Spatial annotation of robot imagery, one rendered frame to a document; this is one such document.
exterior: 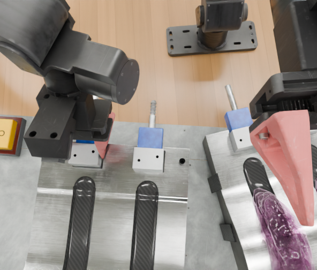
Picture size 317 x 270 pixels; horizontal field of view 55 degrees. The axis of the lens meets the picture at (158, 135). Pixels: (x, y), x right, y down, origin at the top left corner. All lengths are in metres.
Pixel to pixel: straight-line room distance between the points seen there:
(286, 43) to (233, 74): 0.46
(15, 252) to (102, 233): 0.21
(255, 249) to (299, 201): 0.31
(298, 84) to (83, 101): 0.27
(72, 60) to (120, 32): 0.39
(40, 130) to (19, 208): 0.32
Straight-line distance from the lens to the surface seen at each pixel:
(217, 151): 0.58
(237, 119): 0.59
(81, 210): 0.55
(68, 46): 0.38
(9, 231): 0.69
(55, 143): 0.37
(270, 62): 0.74
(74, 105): 0.41
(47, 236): 0.57
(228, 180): 0.57
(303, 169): 0.22
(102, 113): 0.46
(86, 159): 0.52
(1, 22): 0.35
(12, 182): 0.69
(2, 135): 0.68
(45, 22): 0.35
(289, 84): 0.22
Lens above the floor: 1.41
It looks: 75 degrees down
